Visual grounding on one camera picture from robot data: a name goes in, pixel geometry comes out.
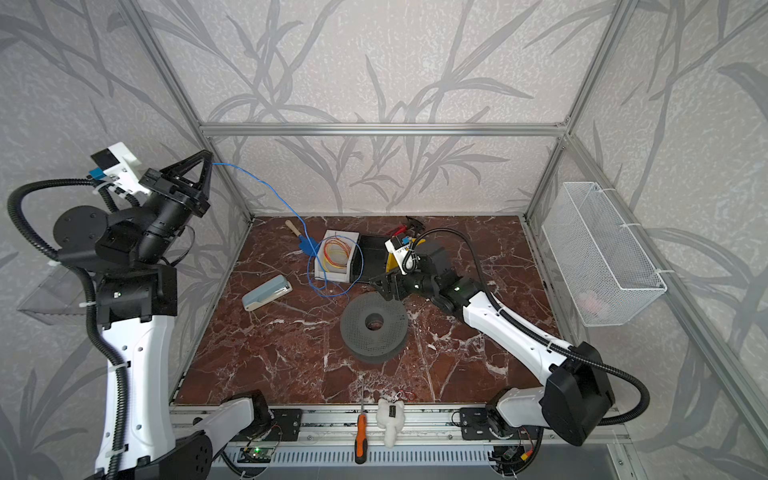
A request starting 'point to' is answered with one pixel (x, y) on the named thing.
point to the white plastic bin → (333, 257)
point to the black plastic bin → (369, 258)
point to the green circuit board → (255, 454)
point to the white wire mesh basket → (608, 274)
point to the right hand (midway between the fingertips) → (383, 268)
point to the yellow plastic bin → (392, 264)
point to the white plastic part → (390, 417)
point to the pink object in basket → (592, 304)
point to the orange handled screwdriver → (361, 443)
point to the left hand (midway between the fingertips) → (217, 148)
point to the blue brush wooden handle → (308, 246)
